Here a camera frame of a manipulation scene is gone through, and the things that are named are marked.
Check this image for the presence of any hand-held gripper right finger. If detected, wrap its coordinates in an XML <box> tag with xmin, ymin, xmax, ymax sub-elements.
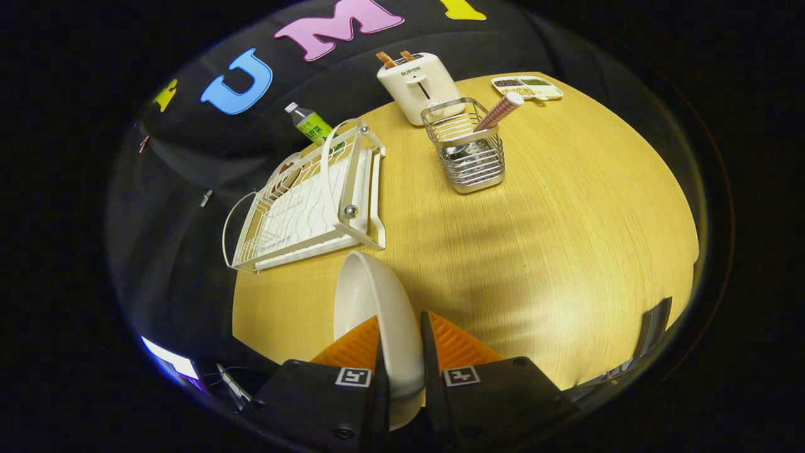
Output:
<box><xmin>419</xmin><ymin>310</ymin><xmax>579</xmax><ymax>451</ymax></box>

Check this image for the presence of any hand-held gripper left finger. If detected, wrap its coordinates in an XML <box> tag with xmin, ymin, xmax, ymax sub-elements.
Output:
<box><xmin>250</xmin><ymin>316</ymin><xmax>391</xmax><ymax>452</ymax></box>

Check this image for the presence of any white round plate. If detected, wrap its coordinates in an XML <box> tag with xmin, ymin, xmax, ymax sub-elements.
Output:
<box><xmin>333</xmin><ymin>250</ymin><xmax>426</xmax><ymax>432</ymax></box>

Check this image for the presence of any white dish rack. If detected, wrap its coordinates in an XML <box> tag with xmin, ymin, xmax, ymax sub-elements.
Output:
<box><xmin>222</xmin><ymin>118</ymin><xmax>386</xmax><ymax>276</ymax></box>

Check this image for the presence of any metal wire basket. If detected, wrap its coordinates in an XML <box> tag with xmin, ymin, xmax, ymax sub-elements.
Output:
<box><xmin>420</xmin><ymin>98</ymin><xmax>506</xmax><ymax>194</ymax></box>

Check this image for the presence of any red checkered handle spoon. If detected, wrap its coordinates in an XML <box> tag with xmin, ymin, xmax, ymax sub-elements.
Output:
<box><xmin>440</xmin><ymin>92</ymin><xmax>525</xmax><ymax>159</ymax></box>

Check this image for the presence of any small plate with red food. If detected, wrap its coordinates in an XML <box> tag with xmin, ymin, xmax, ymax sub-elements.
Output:
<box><xmin>275</xmin><ymin>160</ymin><xmax>304</xmax><ymax>191</ymax></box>

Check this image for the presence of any bright screen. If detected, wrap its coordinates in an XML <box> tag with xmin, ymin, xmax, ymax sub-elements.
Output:
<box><xmin>140</xmin><ymin>335</ymin><xmax>203</xmax><ymax>394</ymax></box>

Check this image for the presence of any green tea bottle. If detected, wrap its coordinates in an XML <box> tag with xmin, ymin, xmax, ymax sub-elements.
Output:
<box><xmin>285</xmin><ymin>102</ymin><xmax>345</xmax><ymax>153</ymax></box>

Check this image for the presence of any white divided bean tray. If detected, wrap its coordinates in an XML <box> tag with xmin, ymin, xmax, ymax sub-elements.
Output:
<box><xmin>491</xmin><ymin>74</ymin><xmax>564</xmax><ymax>103</ymax></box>

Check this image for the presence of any cream toaster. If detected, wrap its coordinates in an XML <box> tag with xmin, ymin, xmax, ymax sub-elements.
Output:
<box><xmin>376</xmin><ymin>52</ymin><xmax>467</xmax><ymax>126</ymax></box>

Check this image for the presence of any thin cable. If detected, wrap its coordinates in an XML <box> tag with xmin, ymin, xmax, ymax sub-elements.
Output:
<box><xmin>214</xmin><ymin>362</ymin><xmax>253</xmax><ymax>411</ymax></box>

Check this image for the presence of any dark metal frame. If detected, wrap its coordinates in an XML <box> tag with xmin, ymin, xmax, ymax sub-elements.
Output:
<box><xmin>566</xmin><ymin>297</ymin><xmax>672</xmax><ymax>403</ymax></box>

